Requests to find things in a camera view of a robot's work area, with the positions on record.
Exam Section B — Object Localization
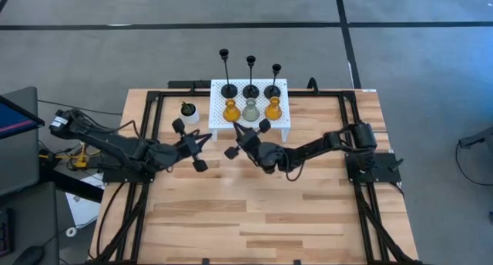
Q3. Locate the white paper sheet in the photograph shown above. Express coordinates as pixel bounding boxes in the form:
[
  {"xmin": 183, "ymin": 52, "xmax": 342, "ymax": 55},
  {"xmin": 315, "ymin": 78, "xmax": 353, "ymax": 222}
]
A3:
[{"xmin": 64, "ymin": 172, "xmax": 106, "ymax": 230}]

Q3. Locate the black metal table frame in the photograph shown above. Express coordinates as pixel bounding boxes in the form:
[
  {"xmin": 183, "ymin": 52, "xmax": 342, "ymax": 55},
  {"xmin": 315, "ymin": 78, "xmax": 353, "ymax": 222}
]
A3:
[{"xmin": 89, "ymin": 79, "xmax": 423, "ymax": 265}]

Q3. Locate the clear glass candle holder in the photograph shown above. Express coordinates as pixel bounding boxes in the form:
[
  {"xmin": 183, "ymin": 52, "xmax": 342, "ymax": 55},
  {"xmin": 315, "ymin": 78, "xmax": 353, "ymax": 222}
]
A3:
[{"xmin": 241, "ymin": 97, "xmax": 261, "ymax": 122}]

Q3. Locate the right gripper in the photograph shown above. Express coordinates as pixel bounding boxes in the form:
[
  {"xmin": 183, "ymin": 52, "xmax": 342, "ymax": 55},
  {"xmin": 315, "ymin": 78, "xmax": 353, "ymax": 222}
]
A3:
[{"xmin": 223, "ymin": 118, "xmax": 273, "ymax": 161}]

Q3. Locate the short black candlestick holder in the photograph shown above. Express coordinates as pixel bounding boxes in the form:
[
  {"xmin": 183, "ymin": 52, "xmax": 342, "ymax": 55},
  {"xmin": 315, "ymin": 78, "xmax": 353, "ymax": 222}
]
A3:
[{"xmin": 263, "ymin": 63, "xmax": 283, "ymax": 100}]

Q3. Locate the tall black candlestick holder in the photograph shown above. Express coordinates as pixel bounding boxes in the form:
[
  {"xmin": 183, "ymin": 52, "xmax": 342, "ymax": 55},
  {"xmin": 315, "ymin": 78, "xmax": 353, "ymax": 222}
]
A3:
[{"xmin": 218, "ymin": 48, "xmax": 239, "ymax": 100}]

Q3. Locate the gray stand leg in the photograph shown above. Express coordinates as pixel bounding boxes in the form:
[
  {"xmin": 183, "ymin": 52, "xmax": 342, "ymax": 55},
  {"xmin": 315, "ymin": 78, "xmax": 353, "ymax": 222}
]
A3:
[{"xmin": 459, "ymin": 125, "xmax": 493, "ymax": 149}]

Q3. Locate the blue screen monitor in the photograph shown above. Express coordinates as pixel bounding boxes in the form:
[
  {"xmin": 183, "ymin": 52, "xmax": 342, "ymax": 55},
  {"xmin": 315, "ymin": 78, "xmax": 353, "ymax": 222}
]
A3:
[{"xmin": 0, "ymin": 94, "xmax": 46, "ymax": 139}]

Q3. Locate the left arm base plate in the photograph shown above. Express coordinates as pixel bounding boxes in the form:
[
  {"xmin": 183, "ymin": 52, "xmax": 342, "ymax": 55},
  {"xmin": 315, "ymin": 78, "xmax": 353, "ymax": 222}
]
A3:
[{"xmin": 102, "ymin": 151, "xmax": 157, "ymax": 183}]

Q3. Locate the medium black candlestick holder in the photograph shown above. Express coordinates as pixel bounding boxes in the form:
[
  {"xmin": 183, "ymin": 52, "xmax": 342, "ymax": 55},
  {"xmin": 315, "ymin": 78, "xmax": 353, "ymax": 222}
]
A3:
[{"xmin": 242, "ymin": 55, "xmax": 260, "ymax": 101}]

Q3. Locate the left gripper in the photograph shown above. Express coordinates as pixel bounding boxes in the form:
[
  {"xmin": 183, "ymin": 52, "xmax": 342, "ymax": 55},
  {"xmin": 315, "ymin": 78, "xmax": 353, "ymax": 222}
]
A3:
[{"xmin": 171, "ymin": 118, "xmax": 213, "ymax": 173}]

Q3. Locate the black keyboard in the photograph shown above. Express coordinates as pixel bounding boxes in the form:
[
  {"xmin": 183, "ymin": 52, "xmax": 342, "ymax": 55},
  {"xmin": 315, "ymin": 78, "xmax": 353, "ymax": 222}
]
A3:
[{"xmin": 0, "ymin": 207, "xmax": 13, "ymax": 258}]

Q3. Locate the white perforated metal shelf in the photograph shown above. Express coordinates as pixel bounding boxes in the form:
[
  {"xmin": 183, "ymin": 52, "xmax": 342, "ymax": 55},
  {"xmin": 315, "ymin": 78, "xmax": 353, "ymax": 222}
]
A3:
[{"xmin": 208, "ymin": 78, "xmax": 292, "ymax": 143}]

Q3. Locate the gray desk top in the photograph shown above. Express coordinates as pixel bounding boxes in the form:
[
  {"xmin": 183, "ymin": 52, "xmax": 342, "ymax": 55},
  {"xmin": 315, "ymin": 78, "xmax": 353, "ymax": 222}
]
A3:
[{"xmin": 0, "ymin": 86, "xmax": 61, "ymax": 265}]

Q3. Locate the yellow clamp tool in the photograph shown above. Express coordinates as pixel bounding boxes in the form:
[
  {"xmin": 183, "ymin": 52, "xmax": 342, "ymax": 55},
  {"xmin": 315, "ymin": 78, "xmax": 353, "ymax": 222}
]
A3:
[{"xmin": 38, "ymin": 149, "xmax": 102, "ymax": 170}]

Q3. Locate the amber glass candle holder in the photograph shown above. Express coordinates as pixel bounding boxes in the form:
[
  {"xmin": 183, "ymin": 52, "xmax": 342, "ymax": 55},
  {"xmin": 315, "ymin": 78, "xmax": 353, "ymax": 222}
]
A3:
[
  {"xmin": 222, "ymin": 98, "xmax": 242, "ymax": 123},
  {"xmin": 263, "ymin": 96, "xmax": 283, "ymax": 122}
]

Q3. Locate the small plant in white pot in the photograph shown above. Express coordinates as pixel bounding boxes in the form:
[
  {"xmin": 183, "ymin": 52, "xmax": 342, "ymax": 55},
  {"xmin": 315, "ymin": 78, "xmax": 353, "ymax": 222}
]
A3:
[{"xmin": 179, "ymin": 101, "xmax": 200, "ymax": 126}]

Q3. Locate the black computer mouse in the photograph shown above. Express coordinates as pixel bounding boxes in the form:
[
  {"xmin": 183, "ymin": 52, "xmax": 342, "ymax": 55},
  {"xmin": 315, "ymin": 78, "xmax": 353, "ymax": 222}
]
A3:
[{"xmin": 13, "ymin": 244, "xmax": 45, "ymax": 265}]

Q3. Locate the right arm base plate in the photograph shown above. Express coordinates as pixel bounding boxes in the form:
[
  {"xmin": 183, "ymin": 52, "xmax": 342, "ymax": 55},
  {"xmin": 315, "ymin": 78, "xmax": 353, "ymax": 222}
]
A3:
[{"xmin": 345, "ymin": 153, "xmax": 401, "ymax": 183}]

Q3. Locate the black desk leg bar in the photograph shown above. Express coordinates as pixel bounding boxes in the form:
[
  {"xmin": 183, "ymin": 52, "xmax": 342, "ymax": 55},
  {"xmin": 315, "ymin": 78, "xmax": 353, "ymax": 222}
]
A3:
[{"xmin": 38, "ymin": 168, "xmax": 105, "ymax": 204}]

